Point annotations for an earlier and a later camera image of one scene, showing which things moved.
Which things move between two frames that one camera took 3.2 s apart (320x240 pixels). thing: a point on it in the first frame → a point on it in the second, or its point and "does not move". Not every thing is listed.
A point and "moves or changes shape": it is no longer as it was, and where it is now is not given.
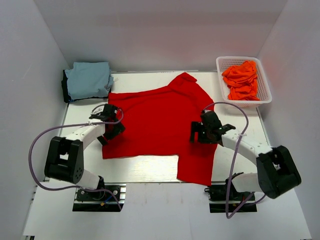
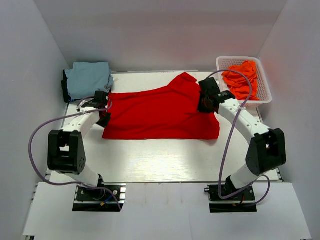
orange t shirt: (241, 80) does not move
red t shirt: (158, 122) moves or changes shape
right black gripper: (196, 126) → (200, 108)
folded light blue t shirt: (89, 79) does not move
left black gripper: (118, 128) → (104, 123)
